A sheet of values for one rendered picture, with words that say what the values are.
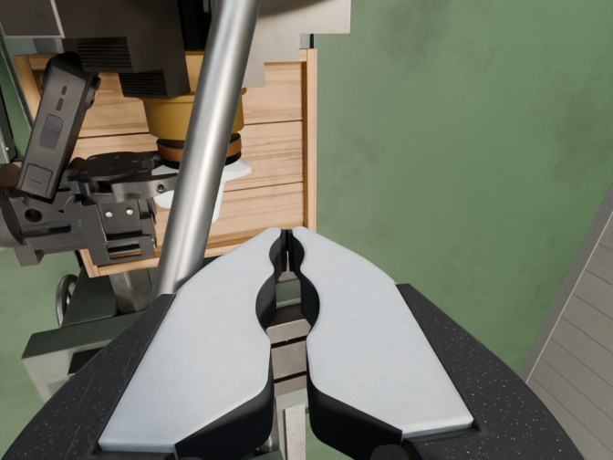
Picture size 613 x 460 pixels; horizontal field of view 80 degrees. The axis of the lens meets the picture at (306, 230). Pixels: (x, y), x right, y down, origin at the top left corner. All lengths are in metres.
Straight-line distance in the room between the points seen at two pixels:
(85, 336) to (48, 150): 0.42
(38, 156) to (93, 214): 0.06
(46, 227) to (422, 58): 1.56
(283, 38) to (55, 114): 0.18
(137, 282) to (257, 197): 0.25
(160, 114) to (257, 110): 0.26
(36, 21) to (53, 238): 0.20
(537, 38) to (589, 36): 0.31
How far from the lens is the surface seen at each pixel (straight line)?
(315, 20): 0.35
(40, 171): 0.36
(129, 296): 0.71
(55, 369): 0.73
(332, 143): 1.61
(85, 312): 0.76
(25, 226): 0.40
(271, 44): 0.34
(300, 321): 0.66
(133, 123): 0.56
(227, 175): 0.35
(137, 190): 0.33
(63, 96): 0.34
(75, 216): 0.38
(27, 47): 0.93
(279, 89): 0.57
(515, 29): 2.03
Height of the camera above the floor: 1.43
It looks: 57 degrees down
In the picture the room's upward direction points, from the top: 145 degrees clockwise
